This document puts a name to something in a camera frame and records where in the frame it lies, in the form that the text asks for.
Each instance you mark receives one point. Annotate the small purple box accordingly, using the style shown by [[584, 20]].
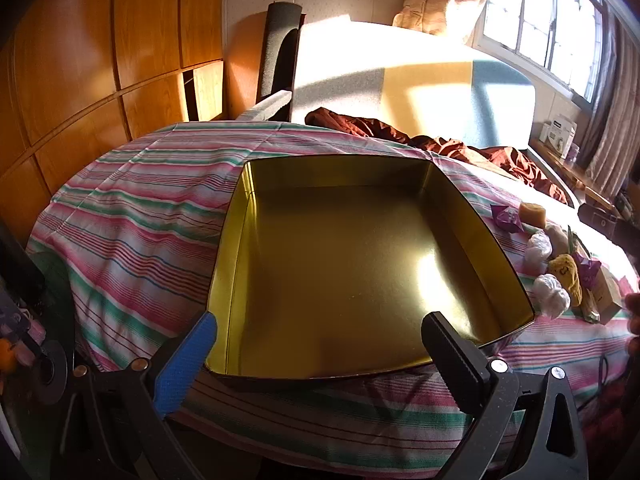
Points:
[[573, 153]]

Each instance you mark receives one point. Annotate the wooden wardrobe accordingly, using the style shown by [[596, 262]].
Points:
[[75, 60]]

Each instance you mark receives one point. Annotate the large yellow sponge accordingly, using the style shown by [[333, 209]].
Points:
[[531, 212]]

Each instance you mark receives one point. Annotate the green patterned carton box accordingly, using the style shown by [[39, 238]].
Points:
[[577, 245]]

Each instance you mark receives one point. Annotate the dark box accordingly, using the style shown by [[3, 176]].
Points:
[[600, 230]]

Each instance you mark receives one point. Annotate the gold tin box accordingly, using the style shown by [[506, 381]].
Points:
[[340, 270]]

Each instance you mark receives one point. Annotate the brown rumpled blanket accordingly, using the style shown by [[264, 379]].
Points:
[[520, 165]]

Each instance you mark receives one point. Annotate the striped bed sheet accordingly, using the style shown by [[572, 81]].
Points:
[[140, 220]]

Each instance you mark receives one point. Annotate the beige carton box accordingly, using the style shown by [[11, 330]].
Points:
[[611, 300]]

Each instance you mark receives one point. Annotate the grey yellow blue headboard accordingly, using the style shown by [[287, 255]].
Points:
[[400, 75]]

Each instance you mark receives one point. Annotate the white sock ball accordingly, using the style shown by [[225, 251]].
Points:
[[539, 248], [550, 297]]

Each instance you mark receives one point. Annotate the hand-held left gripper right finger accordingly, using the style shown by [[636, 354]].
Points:
[[457, 360]]

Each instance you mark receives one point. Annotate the wooden shelf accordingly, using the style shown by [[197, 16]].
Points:
[[575, 172]]

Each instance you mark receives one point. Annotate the beige striped curtain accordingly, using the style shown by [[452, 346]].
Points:
[[615, 125]]

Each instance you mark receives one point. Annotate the window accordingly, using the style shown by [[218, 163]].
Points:
[[540, 20]]

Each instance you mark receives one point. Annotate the cream sock ball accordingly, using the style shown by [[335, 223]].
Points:
[[557, 237]]

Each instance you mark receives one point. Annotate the yellow sock ball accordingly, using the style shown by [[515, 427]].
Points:
[[566, 270]]

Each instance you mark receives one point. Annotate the purple snack packet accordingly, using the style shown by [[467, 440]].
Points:
[[506, 219], [587, 267]]

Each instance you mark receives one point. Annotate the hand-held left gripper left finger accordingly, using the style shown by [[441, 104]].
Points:
[[186, 365]]

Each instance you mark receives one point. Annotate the white printed box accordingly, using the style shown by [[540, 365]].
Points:
[[557, 135]]

